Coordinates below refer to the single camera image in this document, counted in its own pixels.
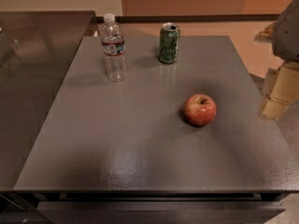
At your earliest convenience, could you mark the red apple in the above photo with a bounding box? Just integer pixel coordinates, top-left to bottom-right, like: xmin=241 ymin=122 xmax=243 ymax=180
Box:
xmin=183 ymin=94 xmax=217 ymax=127

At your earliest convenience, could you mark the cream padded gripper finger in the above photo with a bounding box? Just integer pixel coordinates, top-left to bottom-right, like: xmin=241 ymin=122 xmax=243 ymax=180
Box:
xmin=254 ymin=22 xmax=276 ymax=43
xmin=260 ymin=61 xmax=299 ymax=119

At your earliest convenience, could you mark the clear plastic water bottle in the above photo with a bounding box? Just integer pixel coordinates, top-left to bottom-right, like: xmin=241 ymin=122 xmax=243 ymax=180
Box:
xmin=100 ymin=13 xmax=127 ymax=82

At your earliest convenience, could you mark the dark grey table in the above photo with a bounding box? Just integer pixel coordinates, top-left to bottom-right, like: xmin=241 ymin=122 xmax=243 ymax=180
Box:
xmin=15 ymin=36 xmax=298 ymax=224

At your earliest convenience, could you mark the dark side table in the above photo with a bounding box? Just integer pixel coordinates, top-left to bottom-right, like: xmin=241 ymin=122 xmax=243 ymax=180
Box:
xmin=0 ymin=10 xmax=97 ymax=193

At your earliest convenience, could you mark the green soda can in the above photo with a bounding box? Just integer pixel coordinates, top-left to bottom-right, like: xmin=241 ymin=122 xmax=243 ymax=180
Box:
xmin=159 ymin=22 xmax=180 ymax=64

